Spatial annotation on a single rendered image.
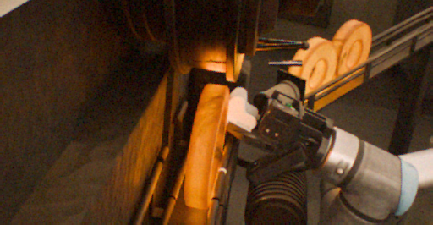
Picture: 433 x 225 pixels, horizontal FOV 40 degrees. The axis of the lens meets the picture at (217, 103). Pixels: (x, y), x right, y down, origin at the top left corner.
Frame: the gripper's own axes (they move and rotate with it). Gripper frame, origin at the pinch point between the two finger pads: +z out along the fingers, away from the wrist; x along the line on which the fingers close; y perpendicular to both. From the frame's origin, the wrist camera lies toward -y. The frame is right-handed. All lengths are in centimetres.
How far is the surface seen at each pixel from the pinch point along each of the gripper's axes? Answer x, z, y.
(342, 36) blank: -45, -23, 10
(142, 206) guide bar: 30.6, 3.8, -0.9
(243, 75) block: -7.2, -3.1, 5.3
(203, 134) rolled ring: 19.9, 0.4, 5.9
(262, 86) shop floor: -193, -31, -69
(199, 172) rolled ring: 21.8, -1.3, 1.5
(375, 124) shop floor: -167, -83, -52
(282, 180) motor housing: -16.9, -21.3, -16.0
